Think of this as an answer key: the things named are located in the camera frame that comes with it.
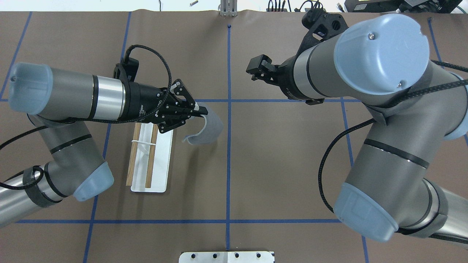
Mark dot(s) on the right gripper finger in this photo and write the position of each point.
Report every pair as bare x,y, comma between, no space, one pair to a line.
260,67

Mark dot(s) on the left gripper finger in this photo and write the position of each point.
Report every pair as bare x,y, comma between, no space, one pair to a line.
199,108
197,114

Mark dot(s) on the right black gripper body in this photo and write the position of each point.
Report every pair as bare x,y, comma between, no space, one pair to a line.
285,79

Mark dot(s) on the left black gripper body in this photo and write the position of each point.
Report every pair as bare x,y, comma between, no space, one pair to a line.
143,102

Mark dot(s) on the grey blue microfibre towel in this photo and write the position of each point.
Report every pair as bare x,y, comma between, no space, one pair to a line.
213,127

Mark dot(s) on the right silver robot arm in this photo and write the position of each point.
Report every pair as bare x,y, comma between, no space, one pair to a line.
415,104

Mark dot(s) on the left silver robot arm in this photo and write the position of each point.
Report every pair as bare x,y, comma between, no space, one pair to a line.
58,103

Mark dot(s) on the upper wooden rack dowel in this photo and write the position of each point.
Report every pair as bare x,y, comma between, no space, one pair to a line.
134,145

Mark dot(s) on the wooden rack dowel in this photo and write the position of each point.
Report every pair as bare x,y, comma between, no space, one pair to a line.
134,145
150,166

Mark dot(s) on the lower wooden rack dowel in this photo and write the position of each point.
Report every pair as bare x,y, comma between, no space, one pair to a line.
150,166

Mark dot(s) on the black laptop computer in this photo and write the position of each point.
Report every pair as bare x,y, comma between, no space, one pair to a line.
403,6

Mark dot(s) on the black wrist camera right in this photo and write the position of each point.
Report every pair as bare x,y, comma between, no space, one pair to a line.
322,26

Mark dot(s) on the aluminium frame post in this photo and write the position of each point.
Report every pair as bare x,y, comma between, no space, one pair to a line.
228,8

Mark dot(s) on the white central pedestal column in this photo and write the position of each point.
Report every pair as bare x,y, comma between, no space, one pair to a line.
228,257

